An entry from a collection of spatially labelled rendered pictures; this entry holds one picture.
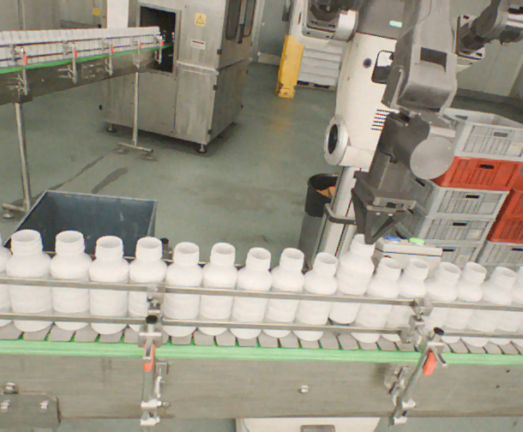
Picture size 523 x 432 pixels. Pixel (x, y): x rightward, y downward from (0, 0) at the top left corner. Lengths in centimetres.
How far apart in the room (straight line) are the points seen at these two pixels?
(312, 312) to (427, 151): 33
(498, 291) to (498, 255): 286
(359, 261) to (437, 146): 25
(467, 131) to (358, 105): 170
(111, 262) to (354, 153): 83
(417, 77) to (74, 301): 60
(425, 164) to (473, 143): 239
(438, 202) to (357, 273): 231
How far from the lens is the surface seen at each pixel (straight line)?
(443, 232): 318
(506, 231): 362
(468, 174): 303
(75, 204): 130
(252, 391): 80
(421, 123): 56
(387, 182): 62
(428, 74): 60
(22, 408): 85
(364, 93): 121
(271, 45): 1270
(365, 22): 127
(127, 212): 128
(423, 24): 62
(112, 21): 455
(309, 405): 86
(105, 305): 69
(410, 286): 77
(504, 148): 312
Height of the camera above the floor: 152
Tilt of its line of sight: 27 degrees down
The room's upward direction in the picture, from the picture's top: 11 degrees clockwise
